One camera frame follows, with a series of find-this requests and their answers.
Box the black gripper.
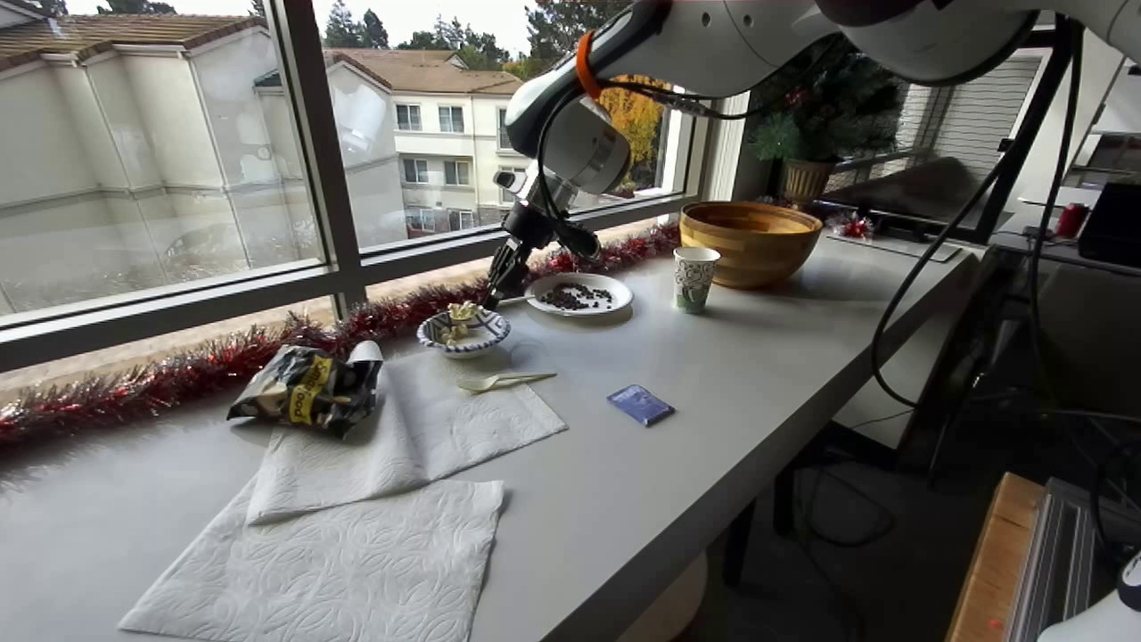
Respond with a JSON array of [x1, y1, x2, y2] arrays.
[[485, 172, 599, 305]]

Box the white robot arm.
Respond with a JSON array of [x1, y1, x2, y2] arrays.
[[490, 0, 1141, 300]]

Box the patterned paper cup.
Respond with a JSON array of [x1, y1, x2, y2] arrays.
[[673, 245, 720, 315]]

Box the white plate with dark bits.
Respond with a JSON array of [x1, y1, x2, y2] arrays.
[[524, 270, 630, 319]]

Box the white popcorn pieces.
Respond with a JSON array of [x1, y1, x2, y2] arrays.
[[443, 300, 480, 342]]

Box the blue patterned paper bowl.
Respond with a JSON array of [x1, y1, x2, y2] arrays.
[[417, 305, 509, 357]]

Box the cream plastic fork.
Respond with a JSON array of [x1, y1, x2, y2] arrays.
[[460, 372, 556, 397]]

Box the near white paper towel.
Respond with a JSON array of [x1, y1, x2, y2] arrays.
[[247, 352, 568, 526]]

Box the white paper towel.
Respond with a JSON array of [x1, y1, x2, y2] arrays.
[[116, 481, 506, 642], [247, 352, 568, 526]]

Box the blue card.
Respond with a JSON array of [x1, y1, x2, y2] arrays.
[[608, 386, 673, 427]]

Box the crumpled snack bag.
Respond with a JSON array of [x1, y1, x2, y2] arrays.
[[227, 338, 384, 439]]

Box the large wooden bowl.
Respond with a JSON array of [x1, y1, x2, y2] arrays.
[[682, 201, 825, 289]]

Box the far white paper towel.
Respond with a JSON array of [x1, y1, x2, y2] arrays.
[[116, 481, 506, 642]]

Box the red tinsel garland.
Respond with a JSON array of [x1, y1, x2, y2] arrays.
[[0, 217, 686, 457]]

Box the aluminium rail frame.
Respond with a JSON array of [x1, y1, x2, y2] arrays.
[[1010, 478, 1141, 642]]

